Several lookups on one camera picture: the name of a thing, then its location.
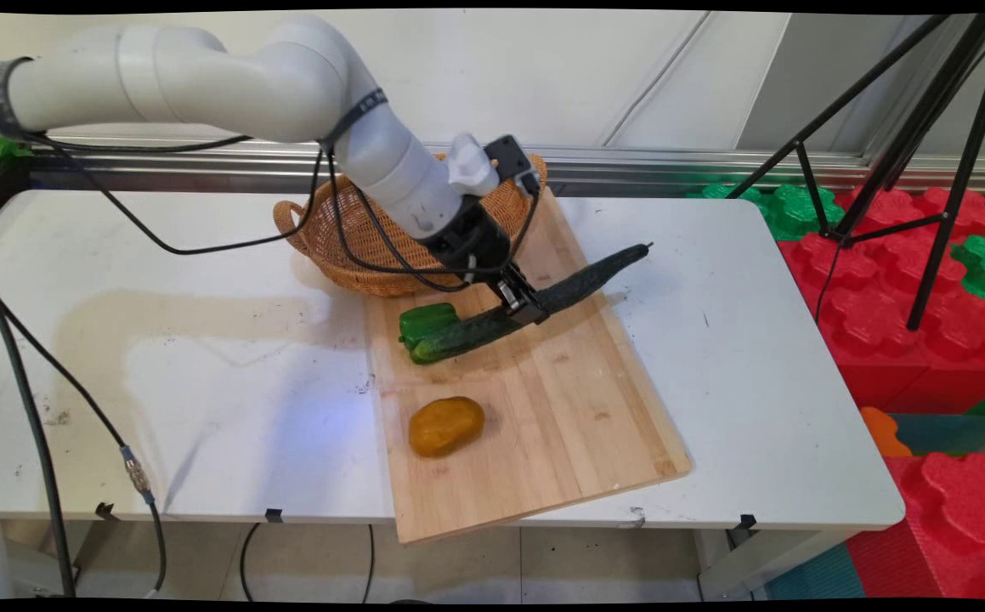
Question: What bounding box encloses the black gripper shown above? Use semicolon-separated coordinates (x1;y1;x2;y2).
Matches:
420;195;550;327

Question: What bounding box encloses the long dark green cucumber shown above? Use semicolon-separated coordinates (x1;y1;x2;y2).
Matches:
410;243;653;366

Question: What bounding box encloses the green bell pepper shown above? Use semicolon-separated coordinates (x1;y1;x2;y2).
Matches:
398;303;461;354

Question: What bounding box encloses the bamboo cutting board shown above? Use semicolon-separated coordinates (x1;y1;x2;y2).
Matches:
365;187;693;545

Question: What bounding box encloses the yellow-brown potato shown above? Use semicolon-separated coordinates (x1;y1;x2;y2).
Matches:
409;396;486;459

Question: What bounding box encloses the oval wicker basket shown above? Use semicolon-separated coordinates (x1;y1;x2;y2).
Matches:
273;153;548;298

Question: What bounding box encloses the white table leg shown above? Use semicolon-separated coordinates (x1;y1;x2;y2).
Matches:
696;527;850;600

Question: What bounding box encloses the orange foam block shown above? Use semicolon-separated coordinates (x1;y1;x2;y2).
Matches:
859;406;914;458

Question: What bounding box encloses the teal floor mat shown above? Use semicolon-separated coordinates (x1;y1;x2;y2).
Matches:
764;544;867;600

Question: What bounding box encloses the black tripod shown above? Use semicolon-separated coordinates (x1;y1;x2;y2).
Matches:
726;13;985;332

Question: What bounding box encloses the teal foam block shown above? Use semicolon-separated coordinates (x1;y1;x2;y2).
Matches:
887;412;985;457

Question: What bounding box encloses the black wrist camera white mount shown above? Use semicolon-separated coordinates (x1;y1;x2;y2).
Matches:
448;134;541;198

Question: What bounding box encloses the aluminium rail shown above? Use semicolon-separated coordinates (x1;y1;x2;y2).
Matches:
29;136;985;196

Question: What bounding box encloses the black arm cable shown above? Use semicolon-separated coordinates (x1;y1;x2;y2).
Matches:
0;85;544;292

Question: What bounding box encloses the black cable metal connector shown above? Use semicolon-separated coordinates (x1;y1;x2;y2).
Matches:
0;302;168;596

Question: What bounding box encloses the thick grey-black cable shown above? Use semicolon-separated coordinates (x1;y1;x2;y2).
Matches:
0;255;78;598

